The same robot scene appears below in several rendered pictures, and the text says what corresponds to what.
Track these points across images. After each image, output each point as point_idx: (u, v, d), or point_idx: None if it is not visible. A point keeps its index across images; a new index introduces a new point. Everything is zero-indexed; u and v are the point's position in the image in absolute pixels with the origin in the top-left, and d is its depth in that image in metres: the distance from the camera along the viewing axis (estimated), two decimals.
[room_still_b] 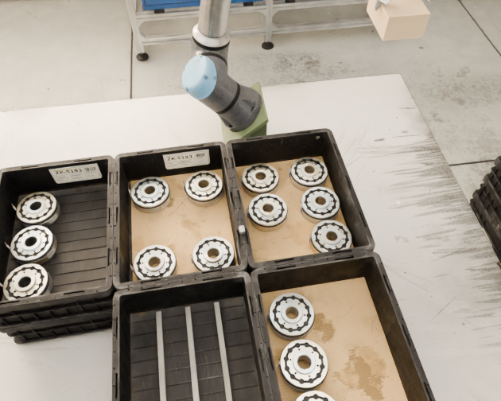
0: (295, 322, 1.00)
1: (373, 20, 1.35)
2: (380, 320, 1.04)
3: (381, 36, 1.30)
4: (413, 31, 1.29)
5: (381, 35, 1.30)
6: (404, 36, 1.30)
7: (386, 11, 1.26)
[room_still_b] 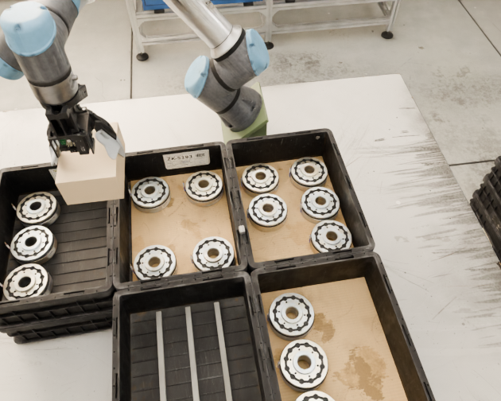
0: (295, 322, 1.00)
1: None
2: (380, 320, 1.04)
3: None
4: (106, 193, 0.95)
5: None
6: (96, 199, 0.96)
7: (57, 172, 0.92)
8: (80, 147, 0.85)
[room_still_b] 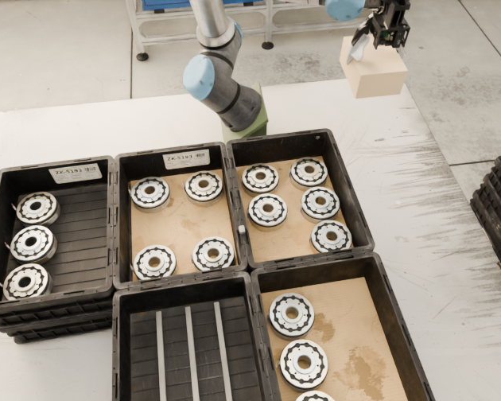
0: (295, 322, 1.00)
1: (346, 73, 1.21)
2: (380, 320, 1.04)
3: (354, 92, 1.17)
4: (390, 88, 1.15)
5: (354, 91, 1.17)
6: (379, 94, 1.16)
7: (358, 68, 1.12)
8: (398, 40, 1.05)
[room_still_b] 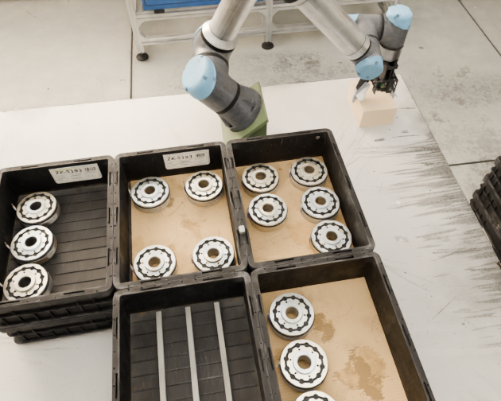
0: (295, 322, 1.00)
1: (351, 107, 1.63)
2: (380, 320, 1.04)
3: (358, 122, 1.59)
4: (384, 120, 1.57)
5: (358, 122, 1.59)
6: (376, 124, 1.58)
7: (361, 105, 1.54)
8: (389, 87, 1.47)
